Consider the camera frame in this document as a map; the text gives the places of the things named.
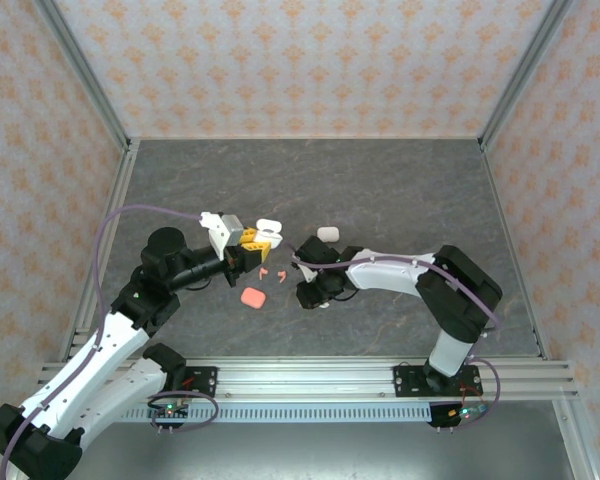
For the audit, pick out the white earbud charging case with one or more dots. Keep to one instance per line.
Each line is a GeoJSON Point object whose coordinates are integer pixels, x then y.
{"type": "Point", "coordinates": [270, 226]}
{"type": "Point", "coordinates": [328, 234]}

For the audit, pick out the pink earbud charging case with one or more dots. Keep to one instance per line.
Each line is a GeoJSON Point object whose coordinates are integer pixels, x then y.
{"type": "Point", "coordinates": [253, 297]}

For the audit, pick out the left black-white robot arm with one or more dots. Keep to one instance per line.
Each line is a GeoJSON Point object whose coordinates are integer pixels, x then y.
{"type": "Point", "coordinates": [95, 360]}

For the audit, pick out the right black-white robot arm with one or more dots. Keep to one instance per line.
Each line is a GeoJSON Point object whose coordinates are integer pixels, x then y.
{"type": "Point", "coordinates": [390, 275]}

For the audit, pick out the small lit circuit board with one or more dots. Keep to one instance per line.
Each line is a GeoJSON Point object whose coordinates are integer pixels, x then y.
{"type": "Point", "coordinates": [169, 411]}
{"type": "Point", "coordinates": [467, 412]}

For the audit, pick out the grey metal panel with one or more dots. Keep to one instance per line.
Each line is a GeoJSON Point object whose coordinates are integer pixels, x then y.
{"type": "Point", "coordinates": [305, 450]}

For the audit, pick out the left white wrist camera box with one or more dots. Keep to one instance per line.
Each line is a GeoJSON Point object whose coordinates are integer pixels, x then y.
{"type": "Point", "coordinates": [230, 229]}

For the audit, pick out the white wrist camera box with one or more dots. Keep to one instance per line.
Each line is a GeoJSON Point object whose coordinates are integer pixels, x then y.
{"type": "Point", "coordinates": [307, 272]}
{"type": "Point", "coordinates": [230, 229]}

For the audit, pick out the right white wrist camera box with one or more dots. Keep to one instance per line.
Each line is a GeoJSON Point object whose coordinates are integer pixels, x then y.
{"type": "Point", "coordinates": [307, 272]}

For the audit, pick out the aluminium side rail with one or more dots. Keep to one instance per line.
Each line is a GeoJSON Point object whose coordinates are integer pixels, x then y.
{"type": "Point", "coordinates": [124, 175]}
{"type": "Point", "coordinates": [491, 175]}

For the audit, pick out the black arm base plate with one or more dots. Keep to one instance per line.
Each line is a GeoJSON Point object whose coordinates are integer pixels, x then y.
{"type": "Point", "coordinates": [410, 380]}
{"type": "Point", "coordinates": [202, 377]}

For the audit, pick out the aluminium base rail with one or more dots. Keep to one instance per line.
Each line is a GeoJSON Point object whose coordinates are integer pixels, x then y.
{"type": "Point", "coordinates": [305, 380]}

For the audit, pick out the aluminium frame post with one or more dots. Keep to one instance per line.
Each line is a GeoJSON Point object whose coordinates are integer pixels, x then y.
{"type": "Point", "coordinates": [524, 75]}
{"type": "Point", "coordinates": [91, 82]}

